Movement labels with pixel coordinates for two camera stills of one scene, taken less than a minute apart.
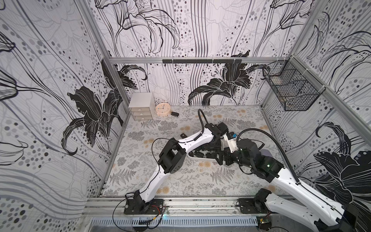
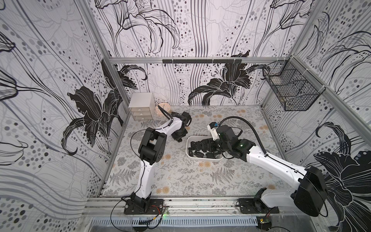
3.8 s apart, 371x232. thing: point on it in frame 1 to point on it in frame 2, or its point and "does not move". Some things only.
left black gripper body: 215,142 to 178,133
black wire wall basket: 296,88 does not move
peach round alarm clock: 163,109 does not move
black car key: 198,154 does not move
